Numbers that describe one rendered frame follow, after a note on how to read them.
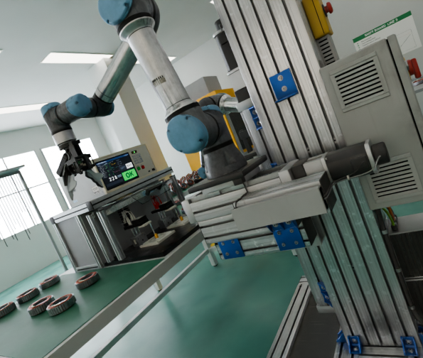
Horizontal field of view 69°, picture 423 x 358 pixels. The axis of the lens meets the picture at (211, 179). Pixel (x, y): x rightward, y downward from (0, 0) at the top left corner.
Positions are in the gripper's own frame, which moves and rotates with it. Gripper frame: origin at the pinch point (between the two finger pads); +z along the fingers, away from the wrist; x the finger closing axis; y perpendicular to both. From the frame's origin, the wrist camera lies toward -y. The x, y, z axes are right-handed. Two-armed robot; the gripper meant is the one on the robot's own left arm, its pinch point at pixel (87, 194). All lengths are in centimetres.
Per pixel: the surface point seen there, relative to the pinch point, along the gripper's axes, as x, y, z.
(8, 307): -12, -82, 37
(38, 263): 268, -658, 98
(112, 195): 38, -34, 6
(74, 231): 26, -62, 16
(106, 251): 26, -43, 32
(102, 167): 42, -37, -11
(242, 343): 57, -8, 115
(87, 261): 26, -62, 35
